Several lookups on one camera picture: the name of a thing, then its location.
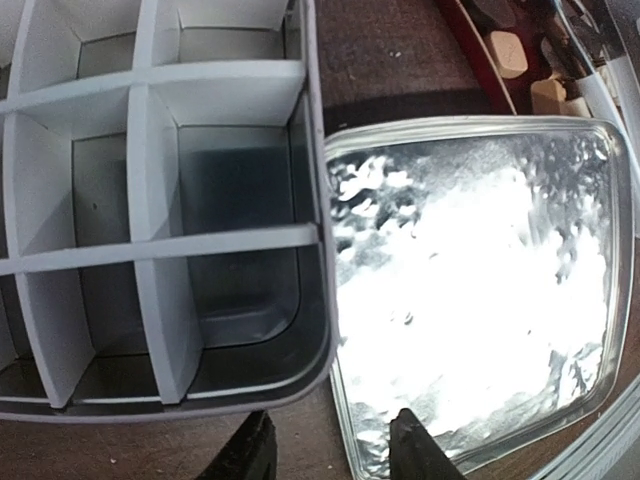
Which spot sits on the lilac bunny tin lid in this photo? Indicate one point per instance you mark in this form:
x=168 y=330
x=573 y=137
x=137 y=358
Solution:
x=484 y=271

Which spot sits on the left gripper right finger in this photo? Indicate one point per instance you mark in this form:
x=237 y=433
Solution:
x=414 y=454

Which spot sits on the red chocolate tray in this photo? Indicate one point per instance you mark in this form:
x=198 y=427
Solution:
x=538 y=91

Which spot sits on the white metal tongs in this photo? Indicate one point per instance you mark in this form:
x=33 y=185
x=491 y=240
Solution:
x=605 y=38

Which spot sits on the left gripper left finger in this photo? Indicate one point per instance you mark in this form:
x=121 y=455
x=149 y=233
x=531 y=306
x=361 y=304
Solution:
x=250 y=454

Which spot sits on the tan sweet chocolate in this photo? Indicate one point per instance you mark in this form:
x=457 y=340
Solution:
x=507 y=52

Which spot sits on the lilac tin box with dividers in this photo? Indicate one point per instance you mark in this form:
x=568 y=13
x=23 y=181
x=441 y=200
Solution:
x=165 y=241

